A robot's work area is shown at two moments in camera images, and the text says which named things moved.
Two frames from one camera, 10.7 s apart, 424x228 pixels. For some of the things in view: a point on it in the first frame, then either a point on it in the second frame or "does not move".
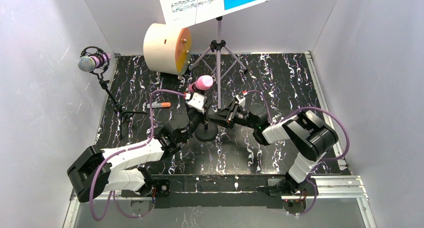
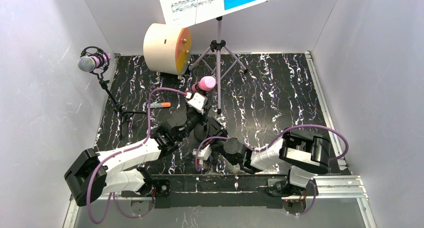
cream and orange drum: x=167 y=48 does not move
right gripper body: x=230 y=115 -> x=214 y=131
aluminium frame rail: x=350 y=188 does not move
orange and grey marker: x=159 y=104 does not move
